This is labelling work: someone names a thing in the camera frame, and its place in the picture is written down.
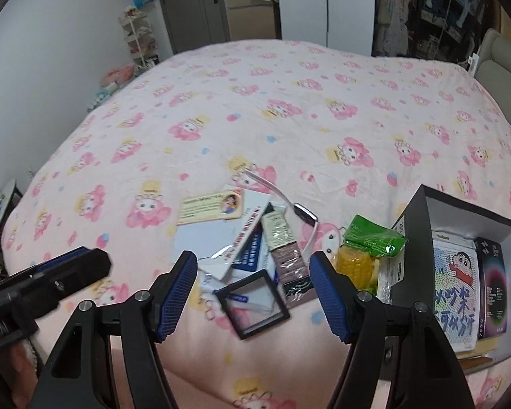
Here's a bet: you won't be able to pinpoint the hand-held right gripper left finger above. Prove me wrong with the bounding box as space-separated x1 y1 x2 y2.
30 251 199 409

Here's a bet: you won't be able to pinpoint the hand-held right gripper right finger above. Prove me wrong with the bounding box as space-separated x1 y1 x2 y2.
309 251 473 409

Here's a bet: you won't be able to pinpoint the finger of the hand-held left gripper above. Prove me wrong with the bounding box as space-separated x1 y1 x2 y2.
9 246 112 320

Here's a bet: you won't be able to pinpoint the black square frame case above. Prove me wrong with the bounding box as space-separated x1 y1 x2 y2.
214 269 291 340

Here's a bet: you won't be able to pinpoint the black cardboard storage box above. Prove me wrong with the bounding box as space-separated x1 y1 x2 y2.
377 184 511 367

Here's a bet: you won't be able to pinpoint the cartoon diamond painting kit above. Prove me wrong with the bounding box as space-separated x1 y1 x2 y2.
430 230 482 352

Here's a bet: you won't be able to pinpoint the black rainbow screen protector box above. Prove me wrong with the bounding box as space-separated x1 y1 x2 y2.
473 236 511 339

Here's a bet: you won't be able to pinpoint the yellow corn toy green packet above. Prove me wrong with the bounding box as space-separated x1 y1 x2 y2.
336 214 409 292

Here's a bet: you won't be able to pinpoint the pink brown sachet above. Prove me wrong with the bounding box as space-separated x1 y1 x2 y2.
273 245 318 305

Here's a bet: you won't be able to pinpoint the plain white card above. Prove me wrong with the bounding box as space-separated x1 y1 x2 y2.
172 217 243 265

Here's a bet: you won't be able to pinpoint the small bedside table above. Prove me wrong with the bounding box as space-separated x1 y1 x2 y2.
0 179 24 290

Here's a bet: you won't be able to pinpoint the pale green sachet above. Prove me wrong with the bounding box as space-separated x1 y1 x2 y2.
262 212 296 252

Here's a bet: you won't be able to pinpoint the yellow cartoon card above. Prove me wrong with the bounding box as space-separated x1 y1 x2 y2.
177 187 244 226

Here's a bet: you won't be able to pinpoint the white red blue packet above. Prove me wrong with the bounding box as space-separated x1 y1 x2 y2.
226 190 279 284

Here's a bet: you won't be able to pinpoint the brown wooden comb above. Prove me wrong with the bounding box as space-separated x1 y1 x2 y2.
458 351 495 367

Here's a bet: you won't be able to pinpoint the light blue plush toy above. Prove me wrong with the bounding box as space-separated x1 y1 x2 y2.
91 86 119 106

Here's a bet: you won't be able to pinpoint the pink cartoon printed blanket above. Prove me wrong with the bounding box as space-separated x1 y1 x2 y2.
2 38 511 409

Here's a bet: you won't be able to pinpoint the pink plush cushion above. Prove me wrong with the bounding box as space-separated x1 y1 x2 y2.
100 63 136 87

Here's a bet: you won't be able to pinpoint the white shelf rack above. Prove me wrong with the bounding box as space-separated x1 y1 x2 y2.
118 11 161 69

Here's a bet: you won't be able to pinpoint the grey door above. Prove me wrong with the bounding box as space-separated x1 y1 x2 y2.
153 0 231 56

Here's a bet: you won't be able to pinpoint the grey upholstered bed headboard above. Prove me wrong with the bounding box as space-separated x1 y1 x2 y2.
473 28 511 111

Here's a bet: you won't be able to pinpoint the glass display cabinet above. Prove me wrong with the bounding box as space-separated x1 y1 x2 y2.
372 0 501 69

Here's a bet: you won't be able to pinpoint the white wardrobe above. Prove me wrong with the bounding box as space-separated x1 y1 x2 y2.
275 0 375 56

